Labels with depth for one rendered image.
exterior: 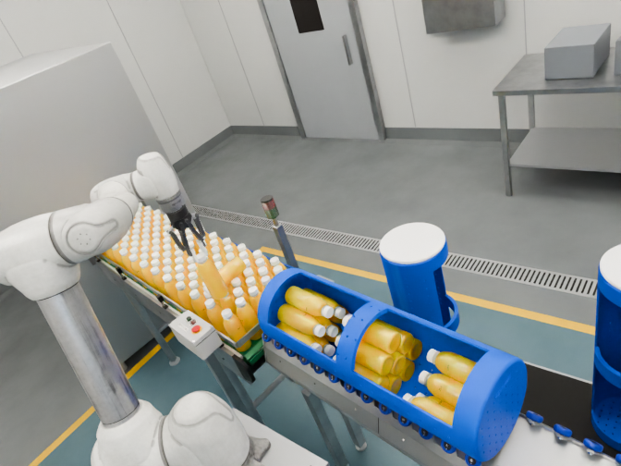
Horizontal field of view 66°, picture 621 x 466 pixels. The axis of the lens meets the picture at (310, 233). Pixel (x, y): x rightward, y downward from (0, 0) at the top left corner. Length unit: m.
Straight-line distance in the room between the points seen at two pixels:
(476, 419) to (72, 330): 0.99
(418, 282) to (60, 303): 1.34
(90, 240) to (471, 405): 0.97
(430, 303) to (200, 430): 1.17
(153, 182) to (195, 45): 5.33
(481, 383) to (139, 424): 0.87
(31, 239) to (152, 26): 5.54
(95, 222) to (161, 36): 5.61
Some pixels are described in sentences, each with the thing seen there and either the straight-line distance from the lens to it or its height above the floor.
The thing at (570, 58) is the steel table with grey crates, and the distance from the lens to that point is 3.71.
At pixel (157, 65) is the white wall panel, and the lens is 6.57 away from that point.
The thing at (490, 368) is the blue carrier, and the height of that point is 1.23.
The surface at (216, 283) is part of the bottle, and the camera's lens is 1.91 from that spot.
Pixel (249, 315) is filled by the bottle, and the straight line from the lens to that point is 1.98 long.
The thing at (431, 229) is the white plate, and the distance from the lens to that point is 2.12.
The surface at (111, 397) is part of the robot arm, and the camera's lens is 1.36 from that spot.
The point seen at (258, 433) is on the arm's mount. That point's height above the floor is 1.08.
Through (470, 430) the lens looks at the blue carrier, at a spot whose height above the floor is 1.16.
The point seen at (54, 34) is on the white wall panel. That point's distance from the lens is 6.04.
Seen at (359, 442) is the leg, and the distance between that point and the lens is 2.63.
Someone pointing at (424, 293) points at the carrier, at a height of 0.86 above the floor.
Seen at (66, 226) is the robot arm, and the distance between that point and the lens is 1.16.
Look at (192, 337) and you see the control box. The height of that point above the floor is 1.10.
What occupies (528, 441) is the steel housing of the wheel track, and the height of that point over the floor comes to 0.93.
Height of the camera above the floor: 2.26
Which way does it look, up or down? 32 degrees down
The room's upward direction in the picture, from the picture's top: 20 degrees counter-clockwise
